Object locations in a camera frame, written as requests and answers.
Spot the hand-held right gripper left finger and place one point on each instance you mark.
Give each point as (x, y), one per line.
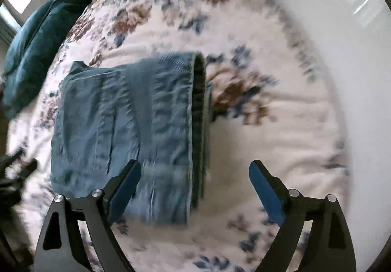
(125, 189)

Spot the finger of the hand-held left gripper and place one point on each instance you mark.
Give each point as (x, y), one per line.
(26, 168)
(13, 158)

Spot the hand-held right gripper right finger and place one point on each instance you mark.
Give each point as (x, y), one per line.
(265, 192)

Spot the blue denim pants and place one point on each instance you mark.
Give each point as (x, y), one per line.
(122, 113)

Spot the floral patchwork blanket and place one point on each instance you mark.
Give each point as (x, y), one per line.
(275, 137)

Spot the teal cushion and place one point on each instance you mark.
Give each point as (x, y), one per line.
(36, 46)

